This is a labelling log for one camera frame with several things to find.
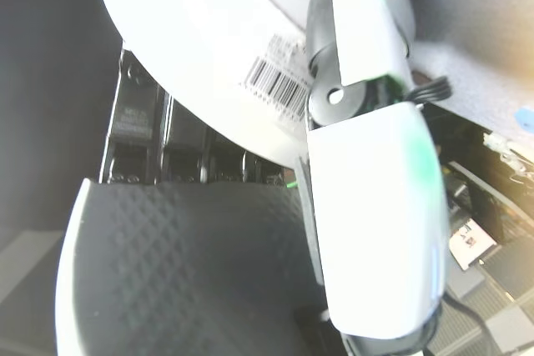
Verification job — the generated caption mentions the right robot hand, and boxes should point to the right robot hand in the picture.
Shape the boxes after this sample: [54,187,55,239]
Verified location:
[53,0,455,356]

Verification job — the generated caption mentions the white printed card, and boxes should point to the white printed card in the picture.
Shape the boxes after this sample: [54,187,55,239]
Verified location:
[447,217,498,273]

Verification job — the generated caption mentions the blue block with holes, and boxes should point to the blue block with holes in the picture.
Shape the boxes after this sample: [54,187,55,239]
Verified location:
[514,108,534,133]

